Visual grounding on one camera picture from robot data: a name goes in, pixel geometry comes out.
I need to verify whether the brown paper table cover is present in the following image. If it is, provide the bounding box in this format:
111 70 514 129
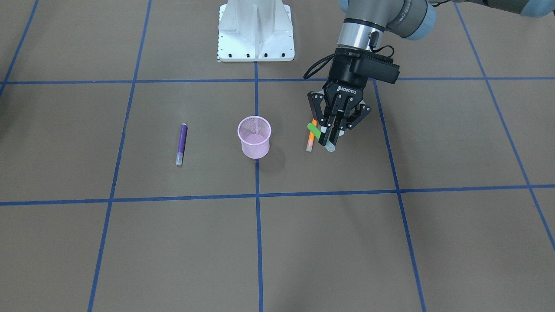
1 0 554 312

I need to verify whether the green highlighter pen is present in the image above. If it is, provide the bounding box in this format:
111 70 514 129
307 123 336 152

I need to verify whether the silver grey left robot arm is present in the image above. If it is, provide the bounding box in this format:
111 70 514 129
303 0 442 152

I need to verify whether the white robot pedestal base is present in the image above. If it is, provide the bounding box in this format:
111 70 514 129
217 0 295 62

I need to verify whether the orange highlighter pen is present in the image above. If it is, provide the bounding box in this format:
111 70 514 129
306 119 318 152

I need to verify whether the purple highlighter pen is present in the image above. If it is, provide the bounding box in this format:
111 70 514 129
175 123 188 166

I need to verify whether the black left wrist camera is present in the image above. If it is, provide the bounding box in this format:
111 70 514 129
349 53 400 84

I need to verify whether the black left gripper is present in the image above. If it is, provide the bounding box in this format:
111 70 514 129
307 48 372 146

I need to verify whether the black camera cable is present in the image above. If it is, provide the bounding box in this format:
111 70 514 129
303 54 336 80

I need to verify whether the pink mesh pen holder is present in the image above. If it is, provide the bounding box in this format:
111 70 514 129
237 115 272 159

